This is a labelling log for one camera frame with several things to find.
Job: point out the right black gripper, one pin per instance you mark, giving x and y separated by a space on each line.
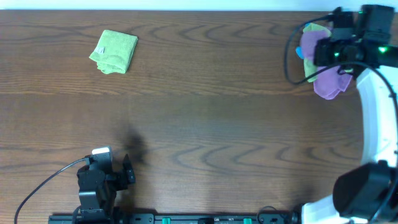
321 57

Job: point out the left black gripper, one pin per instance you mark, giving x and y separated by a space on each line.
126 174

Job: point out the purple microfiber cloth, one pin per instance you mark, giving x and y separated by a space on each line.
326 91

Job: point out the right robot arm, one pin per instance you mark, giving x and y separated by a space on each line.
367 194

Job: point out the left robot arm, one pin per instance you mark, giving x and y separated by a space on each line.
97 209

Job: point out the crumpled green cloth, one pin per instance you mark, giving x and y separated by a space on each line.
314 34

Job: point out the blue cloth in pile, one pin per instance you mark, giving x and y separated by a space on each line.
300 49

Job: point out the folded green cloth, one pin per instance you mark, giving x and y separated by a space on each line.
113 52

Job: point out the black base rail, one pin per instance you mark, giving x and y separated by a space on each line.
148 218

